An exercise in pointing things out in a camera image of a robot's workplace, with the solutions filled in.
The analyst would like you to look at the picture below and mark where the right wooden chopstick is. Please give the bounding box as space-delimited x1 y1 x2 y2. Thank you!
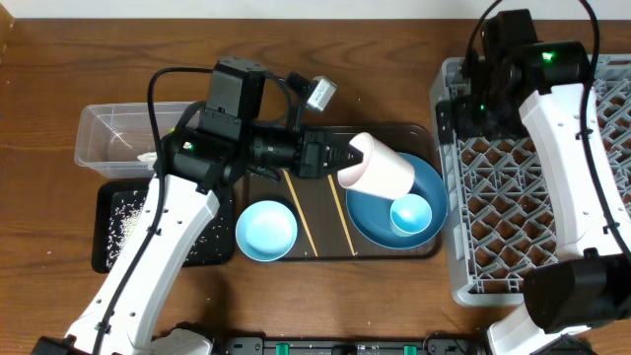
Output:
327 175 356 256

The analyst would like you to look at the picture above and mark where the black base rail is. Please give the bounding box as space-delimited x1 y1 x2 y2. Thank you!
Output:
212 335 488 355

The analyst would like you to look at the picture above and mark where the clear plastic bin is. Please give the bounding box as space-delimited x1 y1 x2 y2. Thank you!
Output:
74 101 198 179

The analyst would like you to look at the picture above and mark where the wooden chopstick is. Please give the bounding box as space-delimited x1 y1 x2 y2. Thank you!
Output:
327 175 356 256
282 170 319 256

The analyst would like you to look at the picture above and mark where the dark blue plate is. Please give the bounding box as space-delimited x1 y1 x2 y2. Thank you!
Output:
346 152 449 249

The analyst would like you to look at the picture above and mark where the light blue bowl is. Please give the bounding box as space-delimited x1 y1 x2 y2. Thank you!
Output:
235 200 298 262

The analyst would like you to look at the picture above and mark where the pile of white rice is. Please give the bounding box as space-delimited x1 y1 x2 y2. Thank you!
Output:
105 190 147 268

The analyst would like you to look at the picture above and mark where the black plastic tray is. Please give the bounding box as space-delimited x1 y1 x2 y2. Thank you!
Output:
91 178 235 273

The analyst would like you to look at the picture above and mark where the white napkin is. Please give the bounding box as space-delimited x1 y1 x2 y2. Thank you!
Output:
137 152 157 164

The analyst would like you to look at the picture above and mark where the pink cup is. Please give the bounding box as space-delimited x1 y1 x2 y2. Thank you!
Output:
337 132 415 200

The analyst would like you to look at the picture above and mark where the dark brown serving tray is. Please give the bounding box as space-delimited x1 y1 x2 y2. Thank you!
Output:
247 125 443 261

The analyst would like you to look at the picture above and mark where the light blue cup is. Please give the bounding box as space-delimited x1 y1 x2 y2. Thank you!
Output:
389 193 433 237

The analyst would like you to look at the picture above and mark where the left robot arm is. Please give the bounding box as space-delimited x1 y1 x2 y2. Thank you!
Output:
33 126 363 354

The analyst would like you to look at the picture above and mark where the grey dishwasher rack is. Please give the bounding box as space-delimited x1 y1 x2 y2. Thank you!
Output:
430 54 630 307

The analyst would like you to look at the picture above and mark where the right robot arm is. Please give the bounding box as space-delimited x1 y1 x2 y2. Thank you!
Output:
430 41 630 354

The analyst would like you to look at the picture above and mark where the left wooden chopstick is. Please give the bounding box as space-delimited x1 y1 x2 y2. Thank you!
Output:
282 170 319 256

